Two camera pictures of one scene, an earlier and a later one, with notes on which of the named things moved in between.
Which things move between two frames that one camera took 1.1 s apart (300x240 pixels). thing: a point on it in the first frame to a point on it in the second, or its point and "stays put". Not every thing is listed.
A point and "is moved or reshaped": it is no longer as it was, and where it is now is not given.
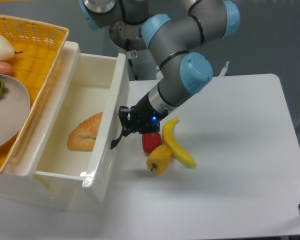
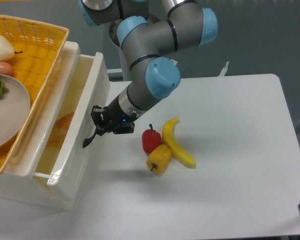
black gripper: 143,113 to 112,118
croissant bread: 82,138 to 60,129
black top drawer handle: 115,142 to 87,141
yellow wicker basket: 37,48 stays put
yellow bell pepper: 159,158 stays put
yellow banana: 169,140 stays put
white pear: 1,49 stays put
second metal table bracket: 224,71 stays put
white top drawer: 83,122 is moved or reshaped
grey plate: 9,113 stays put
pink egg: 1,68 stays put
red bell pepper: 150,141 stays put
